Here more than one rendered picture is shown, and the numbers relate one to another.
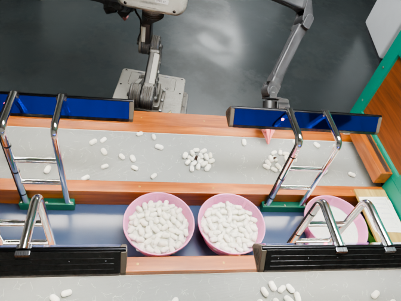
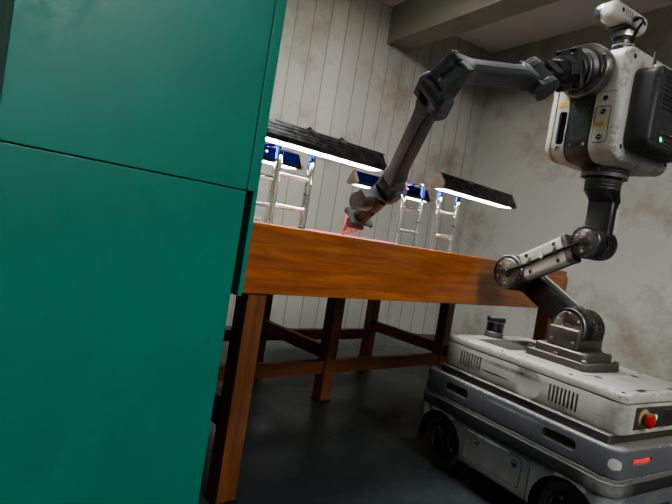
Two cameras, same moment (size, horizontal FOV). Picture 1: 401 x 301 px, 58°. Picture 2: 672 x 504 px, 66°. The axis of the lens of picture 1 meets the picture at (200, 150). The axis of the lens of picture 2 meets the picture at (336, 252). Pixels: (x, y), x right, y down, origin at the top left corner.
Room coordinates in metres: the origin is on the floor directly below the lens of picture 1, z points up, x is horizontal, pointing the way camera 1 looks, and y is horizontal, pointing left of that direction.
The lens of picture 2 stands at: (2.85, -1.10, 0.77)
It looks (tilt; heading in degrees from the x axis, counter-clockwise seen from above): 2 degrees down; 154
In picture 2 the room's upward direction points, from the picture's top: 9 degrees clockwise
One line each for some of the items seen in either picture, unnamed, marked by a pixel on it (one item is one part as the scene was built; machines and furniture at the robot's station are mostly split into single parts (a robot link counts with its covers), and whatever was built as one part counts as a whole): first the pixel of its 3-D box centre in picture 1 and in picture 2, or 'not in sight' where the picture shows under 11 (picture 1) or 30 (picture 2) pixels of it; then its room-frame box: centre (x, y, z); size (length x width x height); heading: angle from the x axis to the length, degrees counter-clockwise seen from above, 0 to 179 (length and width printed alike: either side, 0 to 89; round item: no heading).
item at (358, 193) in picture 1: (383, 222); not in sight; (0.95, -0.82, 0.77); 0.33 x 0.15 x 0.01; 15
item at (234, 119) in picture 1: (305, 117); (323, 144); (1.12, -0.37, 1.08); 0.62 x 0.08 x 0.07; 105
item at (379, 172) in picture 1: (369, 153); not in sight; (1.29, -0.78, 0.83); 0.30 x 0.06 x 0.07; 15
